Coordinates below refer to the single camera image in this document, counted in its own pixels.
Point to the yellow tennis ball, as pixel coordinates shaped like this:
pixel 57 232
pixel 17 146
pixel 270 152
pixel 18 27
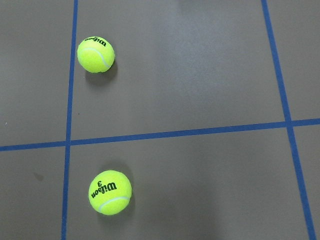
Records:
pixel 95 54
pixel 110 192

